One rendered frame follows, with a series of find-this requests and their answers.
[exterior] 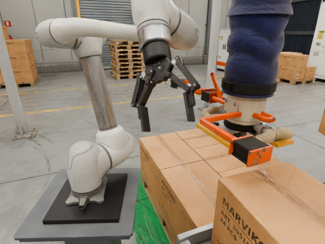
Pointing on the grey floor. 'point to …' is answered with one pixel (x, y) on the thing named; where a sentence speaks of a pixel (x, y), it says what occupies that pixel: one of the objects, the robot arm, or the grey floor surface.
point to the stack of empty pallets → (125, 58)
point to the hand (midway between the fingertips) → (167, 122)
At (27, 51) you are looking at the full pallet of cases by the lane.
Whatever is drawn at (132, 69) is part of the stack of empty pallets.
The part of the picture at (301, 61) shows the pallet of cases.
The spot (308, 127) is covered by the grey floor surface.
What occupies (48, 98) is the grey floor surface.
